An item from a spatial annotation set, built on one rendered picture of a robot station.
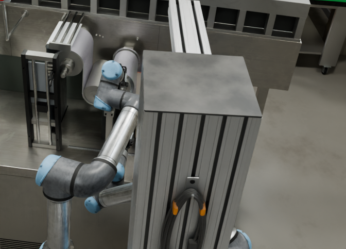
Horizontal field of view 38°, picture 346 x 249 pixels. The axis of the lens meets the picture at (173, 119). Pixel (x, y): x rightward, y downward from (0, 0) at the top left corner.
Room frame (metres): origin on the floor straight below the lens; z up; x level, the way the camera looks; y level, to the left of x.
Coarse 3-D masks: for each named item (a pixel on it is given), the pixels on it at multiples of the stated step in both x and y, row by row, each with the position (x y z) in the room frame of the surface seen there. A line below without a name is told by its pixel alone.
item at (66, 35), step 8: (80, 16) 2.35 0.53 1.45; (64, 24) 2.25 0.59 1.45; (72, 24) 2.27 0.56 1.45; (80, 24) 2.30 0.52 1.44; (64, 32) 2.16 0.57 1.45; (72, 32) 2.20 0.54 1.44; (56, 40) 2.09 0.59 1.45; (64, 40) 2.12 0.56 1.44; (72, 40) 2.13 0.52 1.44; (56, 48) 2.04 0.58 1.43; (64, 48) 2.05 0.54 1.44
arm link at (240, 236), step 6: (234, 228) 1.42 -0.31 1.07; (234, 234) 1.39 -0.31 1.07; (240, 234) 1.42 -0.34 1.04; (234, 240) 1.37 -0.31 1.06; (240, 240) 1.38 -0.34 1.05; (246, 240) 1.40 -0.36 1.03; (228, 246) 1.35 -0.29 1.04; (234, 246) 1.35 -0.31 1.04; (240, 246) 1.36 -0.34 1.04; (246, 246) 1.38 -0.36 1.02
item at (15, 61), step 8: (0, 56) 2.40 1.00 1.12; (8, 56) 2.40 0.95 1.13; (16, 56) 2.40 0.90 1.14; (0, 64) 2.40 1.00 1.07; (8, 64) 2.40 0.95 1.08; (16, 64) 2.40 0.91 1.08; (0, 72) 2.40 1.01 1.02; (8, 72) 2.40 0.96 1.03; (16, 72) 2.40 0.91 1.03; (80, 72) 2.40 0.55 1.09; (0, 80) 2.40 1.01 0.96; (8, 80) 2.40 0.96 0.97; (16, 80) 2.40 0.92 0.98; (72, 80) 2.40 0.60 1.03; (80, 80) 2.40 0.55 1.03; (0, 88) 2.40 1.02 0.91; (8, 88) 2.40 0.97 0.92; (16, 88) 2.40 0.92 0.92; (72, 88) 2.40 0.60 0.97; (80, 88) 2.40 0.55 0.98; (72, 96) 2.40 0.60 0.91; (80, 96) 2.40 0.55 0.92
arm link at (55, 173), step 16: (48, 160) 1.26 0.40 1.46; (64, 160) 1.27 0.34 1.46; (48, 176) 1.21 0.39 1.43; (64, 176) 1.21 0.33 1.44; (48, 192) 1.20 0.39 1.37; (64, 192) 1.20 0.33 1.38; (48, 208) 1.22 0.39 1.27; (64, 208) 1.22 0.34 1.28; (48, 224) 1.21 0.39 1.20; (64, 224) 1.21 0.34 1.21; (48, 240) 1.20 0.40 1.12; (64, 240) 1.20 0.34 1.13
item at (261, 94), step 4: (260, 88) 2.57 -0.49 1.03; (264, 88) 2.57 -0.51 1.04; (268, 88) 2.57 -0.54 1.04; (256, 92) 2.61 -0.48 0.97; (260, 92) 2.57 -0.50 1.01; (264, 92) 2.57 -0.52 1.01; (256, 96) 2.58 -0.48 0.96; (260, 96) 2.57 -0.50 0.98; (264, 96) 2.57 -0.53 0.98; (260, 100) 2.57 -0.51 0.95; (264, 100) 2.57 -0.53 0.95; (260, 104) 2.57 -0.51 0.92; (264, 104) 2.57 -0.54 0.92; (260, 108) 2.57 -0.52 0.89
